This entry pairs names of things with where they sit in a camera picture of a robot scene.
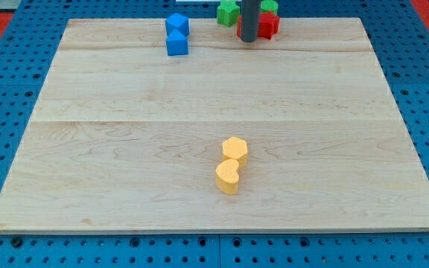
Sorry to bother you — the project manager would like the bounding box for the yellow hexagon block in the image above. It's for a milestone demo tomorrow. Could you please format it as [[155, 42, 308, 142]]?
[[222, 136, 249, 168]]

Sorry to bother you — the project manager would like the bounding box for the blue cube block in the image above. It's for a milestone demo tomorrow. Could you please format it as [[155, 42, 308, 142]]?
[[165, 13, 190, 36]]

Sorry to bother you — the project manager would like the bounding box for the yellow heart block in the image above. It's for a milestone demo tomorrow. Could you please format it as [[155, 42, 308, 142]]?
[[215, 159, 240, 195]]

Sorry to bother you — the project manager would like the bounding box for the light wooden board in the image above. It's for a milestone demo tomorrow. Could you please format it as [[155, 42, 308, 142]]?
[[0, 18, 429, 235]]

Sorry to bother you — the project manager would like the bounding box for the blue triangular prism block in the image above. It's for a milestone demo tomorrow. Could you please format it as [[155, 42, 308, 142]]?
[[165, 30, 188, 56]]

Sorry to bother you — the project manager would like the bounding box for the green star block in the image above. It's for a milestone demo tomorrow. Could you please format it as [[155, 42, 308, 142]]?
[[217, 0, 241, 28]]

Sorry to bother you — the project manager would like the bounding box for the red star block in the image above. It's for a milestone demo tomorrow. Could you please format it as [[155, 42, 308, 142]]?
[[236, 12, 280, 39]]

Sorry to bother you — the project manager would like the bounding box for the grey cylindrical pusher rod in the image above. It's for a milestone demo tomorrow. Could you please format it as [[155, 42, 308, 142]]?
[[240, 0, 261, 42]]

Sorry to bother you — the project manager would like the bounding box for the green cylinder block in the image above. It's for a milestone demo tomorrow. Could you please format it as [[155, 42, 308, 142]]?
[[261, 0, 279, 15]]

